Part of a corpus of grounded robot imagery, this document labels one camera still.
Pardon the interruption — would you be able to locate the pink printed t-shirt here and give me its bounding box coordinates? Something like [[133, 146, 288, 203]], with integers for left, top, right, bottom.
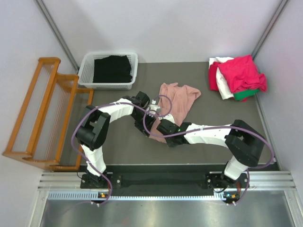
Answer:
[[149, 82, 201, 143]]

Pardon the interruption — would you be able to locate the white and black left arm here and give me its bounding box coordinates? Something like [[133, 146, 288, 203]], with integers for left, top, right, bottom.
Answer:
[[76, 91, 156, 188]]

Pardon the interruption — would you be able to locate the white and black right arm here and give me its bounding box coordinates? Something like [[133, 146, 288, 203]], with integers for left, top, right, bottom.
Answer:
[[157, 119, 265, 187]]

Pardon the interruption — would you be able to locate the black folded t-shirt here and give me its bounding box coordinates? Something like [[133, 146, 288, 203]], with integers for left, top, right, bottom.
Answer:
[[93, 55, 133, 83]]

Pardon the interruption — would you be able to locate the white plastic basket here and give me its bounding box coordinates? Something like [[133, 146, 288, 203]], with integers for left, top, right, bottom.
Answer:
[[78, 52, 138, 90]]

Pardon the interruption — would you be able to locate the green t-shirt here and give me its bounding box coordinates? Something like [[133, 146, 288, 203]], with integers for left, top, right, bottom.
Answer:
[[233, 89, 260, 102]]

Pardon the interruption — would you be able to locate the wooden rack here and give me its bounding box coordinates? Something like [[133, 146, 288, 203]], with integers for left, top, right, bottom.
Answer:
[[3, 57, 94, 171]]

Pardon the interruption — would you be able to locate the magenta t-shirt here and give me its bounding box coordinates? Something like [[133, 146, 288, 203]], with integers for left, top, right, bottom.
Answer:
[[209, 55, 267, 94]]

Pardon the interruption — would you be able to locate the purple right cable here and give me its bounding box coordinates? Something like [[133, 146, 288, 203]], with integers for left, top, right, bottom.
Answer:
[[143, 109, 276, 205]]

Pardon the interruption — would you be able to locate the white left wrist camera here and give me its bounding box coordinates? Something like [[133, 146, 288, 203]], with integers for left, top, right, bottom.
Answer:
[[148, 100, 161, 114]]

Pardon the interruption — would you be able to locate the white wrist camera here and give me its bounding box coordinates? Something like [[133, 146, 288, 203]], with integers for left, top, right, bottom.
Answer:
[[148, 100, 161, 114], [162, 114, 175, 123]]

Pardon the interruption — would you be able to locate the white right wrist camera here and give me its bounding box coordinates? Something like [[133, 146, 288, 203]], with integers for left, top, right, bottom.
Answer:
[[162, 114, 175, 123]]

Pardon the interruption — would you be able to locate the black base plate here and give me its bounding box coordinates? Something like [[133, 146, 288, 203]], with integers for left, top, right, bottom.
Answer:
[[80, 164, 248, 197]]

